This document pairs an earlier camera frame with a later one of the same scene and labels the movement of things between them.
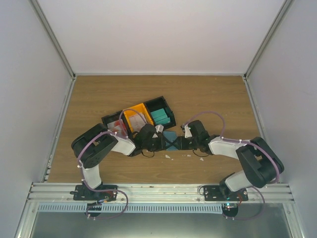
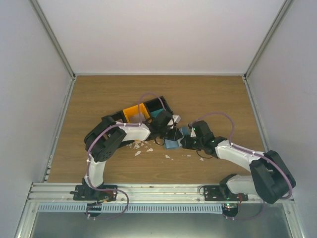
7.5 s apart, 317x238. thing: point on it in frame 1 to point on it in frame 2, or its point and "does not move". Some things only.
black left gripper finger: x=170 y=142 to x=177 y=134
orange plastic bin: x=134 y=109 does not move
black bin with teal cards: x=160 y=112 does not move
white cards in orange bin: x=136 y=122 does not move
